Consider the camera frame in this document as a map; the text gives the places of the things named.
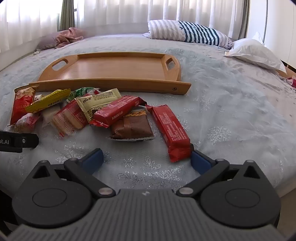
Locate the thin grey pole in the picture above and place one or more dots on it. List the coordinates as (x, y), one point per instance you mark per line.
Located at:
(266, 20)

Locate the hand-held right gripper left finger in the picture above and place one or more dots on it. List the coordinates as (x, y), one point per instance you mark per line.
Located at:
(92, 160)

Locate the yellow snack packet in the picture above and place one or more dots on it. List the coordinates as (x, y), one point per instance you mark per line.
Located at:
(48, 100)

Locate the red snack bar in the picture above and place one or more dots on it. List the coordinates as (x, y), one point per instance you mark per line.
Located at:
(172, 132)
(115, 112)

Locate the purple pillow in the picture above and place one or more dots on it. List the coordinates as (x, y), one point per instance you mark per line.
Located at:
(47, 40)

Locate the white pillow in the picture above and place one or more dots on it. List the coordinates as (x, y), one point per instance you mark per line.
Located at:
(254, 53)

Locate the striped pillow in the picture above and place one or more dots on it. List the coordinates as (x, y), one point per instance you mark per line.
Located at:
(192, 31)

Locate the small red clear snack packet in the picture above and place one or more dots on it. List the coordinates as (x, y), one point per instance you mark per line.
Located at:
(25, 122)

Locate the beige snack packet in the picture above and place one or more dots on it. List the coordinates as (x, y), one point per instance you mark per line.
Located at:
(99, 103)

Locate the bed with grey sheet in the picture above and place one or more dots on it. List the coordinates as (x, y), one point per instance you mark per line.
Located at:
(129, 42)

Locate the wooden tray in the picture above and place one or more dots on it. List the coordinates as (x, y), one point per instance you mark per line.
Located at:
(120, 69)

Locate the white snack packet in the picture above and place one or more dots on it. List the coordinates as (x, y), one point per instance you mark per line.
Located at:
(47, 115)

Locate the red peanut snack packet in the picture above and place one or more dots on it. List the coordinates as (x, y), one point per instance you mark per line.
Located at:
(22, 104)

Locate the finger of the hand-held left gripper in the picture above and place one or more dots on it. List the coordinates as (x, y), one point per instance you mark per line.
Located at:
(29, 140)

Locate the small pale object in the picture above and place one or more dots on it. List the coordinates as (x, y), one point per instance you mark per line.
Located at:
(35, 52)

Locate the brown snack packet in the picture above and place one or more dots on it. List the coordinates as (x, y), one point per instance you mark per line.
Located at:
(133, 126)

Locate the red cracker packet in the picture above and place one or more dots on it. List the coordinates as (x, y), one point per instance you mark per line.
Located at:
(68, 119)

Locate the green curtain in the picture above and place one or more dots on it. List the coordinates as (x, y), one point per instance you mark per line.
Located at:
(67, 15)

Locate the green snack packet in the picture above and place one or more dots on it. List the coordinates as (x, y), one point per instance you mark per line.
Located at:
(81, 92)

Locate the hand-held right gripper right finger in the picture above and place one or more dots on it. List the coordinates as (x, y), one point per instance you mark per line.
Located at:
(200, 162)

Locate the white sheer curtain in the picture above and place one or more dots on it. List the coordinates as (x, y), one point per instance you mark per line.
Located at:
(138, 14)

